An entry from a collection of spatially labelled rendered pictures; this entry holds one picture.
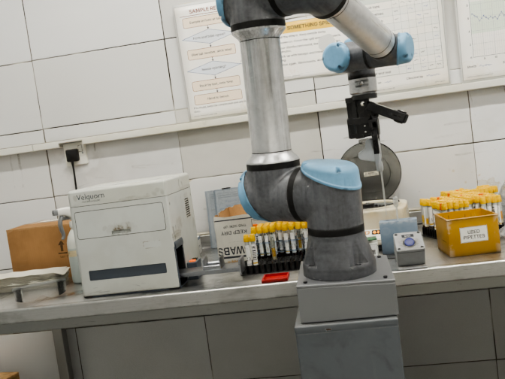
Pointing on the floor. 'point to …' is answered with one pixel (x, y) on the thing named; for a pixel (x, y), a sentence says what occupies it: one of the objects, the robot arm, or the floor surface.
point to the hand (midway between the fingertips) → (380, 165)
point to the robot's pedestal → (350, 349)
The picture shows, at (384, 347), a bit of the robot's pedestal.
